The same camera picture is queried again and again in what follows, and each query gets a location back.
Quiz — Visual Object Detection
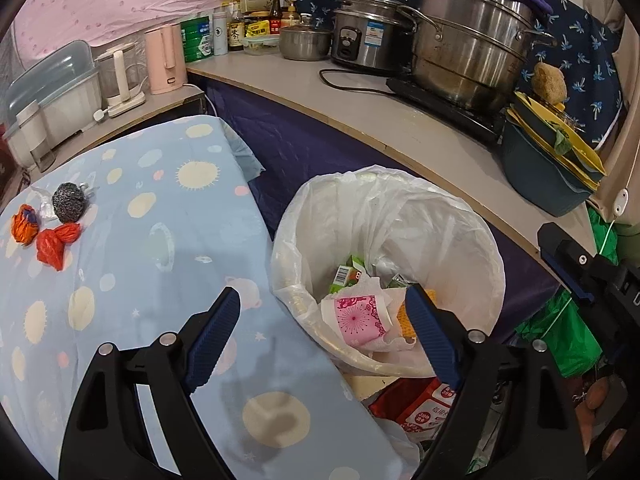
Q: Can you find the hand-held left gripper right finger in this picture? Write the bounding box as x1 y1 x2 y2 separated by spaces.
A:
405 284 590 480

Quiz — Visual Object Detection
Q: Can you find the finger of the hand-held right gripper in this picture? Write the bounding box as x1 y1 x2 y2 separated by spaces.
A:
537 222 608 303

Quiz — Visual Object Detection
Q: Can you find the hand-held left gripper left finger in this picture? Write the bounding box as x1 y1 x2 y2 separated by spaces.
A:
59 287 241 480

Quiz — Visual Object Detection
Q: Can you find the yellow sponge cloth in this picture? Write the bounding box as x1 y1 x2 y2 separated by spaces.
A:
395 287 436 338

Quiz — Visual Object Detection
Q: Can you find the green cardboard box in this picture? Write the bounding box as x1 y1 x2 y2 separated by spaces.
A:
327 254 371 295

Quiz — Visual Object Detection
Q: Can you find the trash bin with white bag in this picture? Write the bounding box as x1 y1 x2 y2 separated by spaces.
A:
270 172 506 378

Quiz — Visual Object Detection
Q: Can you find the green plastic sheet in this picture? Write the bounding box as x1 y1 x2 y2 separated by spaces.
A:
515 205 621 378

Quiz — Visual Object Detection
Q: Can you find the red snack packet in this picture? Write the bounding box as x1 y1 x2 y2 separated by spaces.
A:
370 375 458 436

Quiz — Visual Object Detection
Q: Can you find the pink patterned paper wrapper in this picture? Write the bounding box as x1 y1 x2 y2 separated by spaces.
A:
321 280 418 353

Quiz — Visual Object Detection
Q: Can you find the blue basin with yellow rim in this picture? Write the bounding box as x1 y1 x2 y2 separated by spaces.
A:
507 91 608 181
501 110 598 217

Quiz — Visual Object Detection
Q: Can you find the light blue printed tablecloth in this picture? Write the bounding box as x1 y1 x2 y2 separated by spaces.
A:
0 115 421 480

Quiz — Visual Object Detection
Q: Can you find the tan loofah sponge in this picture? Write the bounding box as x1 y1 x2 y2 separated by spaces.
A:
531 61 568 107

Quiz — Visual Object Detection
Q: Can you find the red crumpled plastic bag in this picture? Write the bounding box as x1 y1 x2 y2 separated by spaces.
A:
36 222 82 272

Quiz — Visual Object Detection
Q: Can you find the steel wool scrubber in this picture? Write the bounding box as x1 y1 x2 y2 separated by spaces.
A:
51 182 91 222

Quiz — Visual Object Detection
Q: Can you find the purple cloth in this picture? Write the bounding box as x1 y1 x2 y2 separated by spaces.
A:
202 80 561 331

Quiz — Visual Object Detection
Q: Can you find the black induction cooker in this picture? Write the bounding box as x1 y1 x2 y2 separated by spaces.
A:
385 76 506 146

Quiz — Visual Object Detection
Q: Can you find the clear crumpled wrapper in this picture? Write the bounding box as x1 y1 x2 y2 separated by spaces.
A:
31 185 58 218

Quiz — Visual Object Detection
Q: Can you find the orange and blue crumpled wrapper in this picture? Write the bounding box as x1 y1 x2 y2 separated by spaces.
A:
11 204 40 246

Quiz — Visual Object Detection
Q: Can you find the large steel steamer pot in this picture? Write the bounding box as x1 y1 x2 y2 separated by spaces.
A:
400 0 556 113

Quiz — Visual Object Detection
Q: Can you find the white glass electric kettle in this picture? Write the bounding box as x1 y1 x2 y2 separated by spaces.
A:
95 42 147 118

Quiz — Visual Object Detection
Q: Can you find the pink electric kettle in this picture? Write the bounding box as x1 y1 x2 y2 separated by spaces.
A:
145 22 188 96

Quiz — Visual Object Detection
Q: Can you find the steel rice cooker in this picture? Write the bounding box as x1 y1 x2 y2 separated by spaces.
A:
331 0 416 73

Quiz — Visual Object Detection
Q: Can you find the clear lidded dish rack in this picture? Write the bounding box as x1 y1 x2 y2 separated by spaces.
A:
5 41 103 166

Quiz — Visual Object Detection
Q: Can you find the green tin can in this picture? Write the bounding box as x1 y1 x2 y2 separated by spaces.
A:
181 16 215 63

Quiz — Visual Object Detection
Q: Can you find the white plastic bottle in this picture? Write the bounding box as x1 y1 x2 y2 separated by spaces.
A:
212 10 230 56

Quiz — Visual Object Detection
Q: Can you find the labelled soy sauce bottle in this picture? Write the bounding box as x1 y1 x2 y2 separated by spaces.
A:
228 2 246 52

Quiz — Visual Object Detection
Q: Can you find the small steel pot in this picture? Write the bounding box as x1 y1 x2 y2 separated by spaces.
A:
279 15 333 62

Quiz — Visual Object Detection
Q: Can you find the white cord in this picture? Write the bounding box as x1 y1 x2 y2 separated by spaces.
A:
545 217 618 333

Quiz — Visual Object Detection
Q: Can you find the black power cable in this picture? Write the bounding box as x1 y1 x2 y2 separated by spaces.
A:
319 67 401 97

